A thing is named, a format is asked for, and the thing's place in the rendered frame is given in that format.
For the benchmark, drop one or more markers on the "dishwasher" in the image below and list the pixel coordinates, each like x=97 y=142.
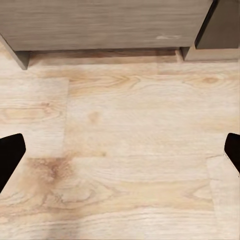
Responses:
x=46 y=26

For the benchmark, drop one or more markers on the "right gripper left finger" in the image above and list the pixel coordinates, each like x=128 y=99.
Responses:
x=12 y=150

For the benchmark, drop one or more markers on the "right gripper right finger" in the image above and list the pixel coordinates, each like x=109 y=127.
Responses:
x=232 y=149

